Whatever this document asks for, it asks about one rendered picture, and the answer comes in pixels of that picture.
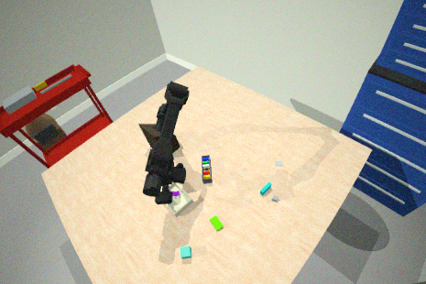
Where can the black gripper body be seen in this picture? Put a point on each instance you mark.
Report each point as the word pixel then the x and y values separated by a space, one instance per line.
pixel 165 196

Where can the green flat bar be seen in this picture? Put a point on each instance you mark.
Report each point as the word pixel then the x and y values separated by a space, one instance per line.
pixel 216 223

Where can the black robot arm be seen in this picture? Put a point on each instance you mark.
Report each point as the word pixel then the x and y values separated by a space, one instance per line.
pixel 160 156

